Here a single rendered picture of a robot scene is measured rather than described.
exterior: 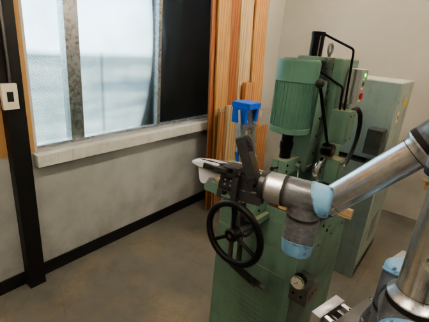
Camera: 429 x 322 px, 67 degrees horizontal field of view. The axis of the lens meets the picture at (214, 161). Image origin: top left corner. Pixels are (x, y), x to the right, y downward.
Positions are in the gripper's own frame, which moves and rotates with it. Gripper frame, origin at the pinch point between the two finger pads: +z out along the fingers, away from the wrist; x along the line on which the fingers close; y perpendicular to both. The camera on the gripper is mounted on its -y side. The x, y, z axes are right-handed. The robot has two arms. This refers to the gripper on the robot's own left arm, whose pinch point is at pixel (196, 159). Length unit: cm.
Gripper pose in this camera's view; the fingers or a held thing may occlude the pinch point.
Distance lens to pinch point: 86.9
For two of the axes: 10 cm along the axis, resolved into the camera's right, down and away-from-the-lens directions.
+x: 4.4, -1.3, 8.9
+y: -1.4, 9.7, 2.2
